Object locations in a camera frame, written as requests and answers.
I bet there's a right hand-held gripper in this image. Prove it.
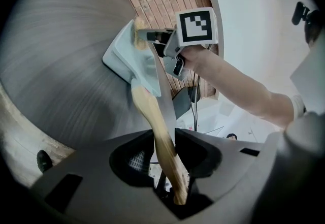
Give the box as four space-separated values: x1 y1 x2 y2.
138 7 219 82

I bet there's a white sleeve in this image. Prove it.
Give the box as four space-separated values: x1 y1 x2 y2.
290 93 307 120

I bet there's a black cable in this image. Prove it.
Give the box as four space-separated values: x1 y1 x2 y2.
189 72 202 133

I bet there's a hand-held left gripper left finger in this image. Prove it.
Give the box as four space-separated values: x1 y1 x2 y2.
30 130 178 224

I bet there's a tan scrubbing brush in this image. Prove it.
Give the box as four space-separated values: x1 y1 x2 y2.
133 16 148 51

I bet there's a pale blue pan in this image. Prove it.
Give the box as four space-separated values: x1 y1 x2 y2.
102 19 190 206

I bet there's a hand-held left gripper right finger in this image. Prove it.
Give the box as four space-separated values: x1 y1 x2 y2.
174 127 281 202

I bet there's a grey chair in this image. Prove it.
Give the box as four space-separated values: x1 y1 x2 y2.
172 86 194 120

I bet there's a black shoe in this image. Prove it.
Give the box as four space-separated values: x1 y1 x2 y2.
36 149 54 175

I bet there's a black mounted camera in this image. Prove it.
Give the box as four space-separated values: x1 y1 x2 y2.
291 1 322 42

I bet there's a person's right forearm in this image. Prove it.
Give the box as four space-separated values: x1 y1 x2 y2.
181 45 297 130

